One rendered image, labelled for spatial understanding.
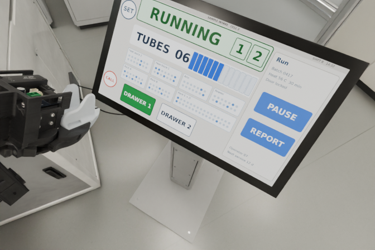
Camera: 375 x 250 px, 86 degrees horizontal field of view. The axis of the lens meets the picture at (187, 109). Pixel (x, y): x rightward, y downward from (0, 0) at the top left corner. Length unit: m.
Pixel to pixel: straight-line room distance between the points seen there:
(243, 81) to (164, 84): 0.17
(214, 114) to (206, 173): 1.03
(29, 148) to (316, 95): 0.45
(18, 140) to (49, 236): 1.30
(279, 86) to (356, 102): 2.05
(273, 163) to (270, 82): 0.17
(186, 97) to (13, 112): 0.30
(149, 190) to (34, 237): 0.67
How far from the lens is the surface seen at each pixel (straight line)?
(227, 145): 0.46
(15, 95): 0.27
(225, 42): 0.43
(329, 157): 1.94
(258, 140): 0.45
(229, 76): 0.42
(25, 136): 0.28
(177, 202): 1.39
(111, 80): 0.54
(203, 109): 0.44
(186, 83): 0.45
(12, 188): 0.34
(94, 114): 0.36
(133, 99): 0.51
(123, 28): 0.52
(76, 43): 2.39
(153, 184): 1.41
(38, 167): 1.03
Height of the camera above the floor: 1.41
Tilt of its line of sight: 57 degrees down
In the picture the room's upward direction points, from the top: 8 degrees clockwise
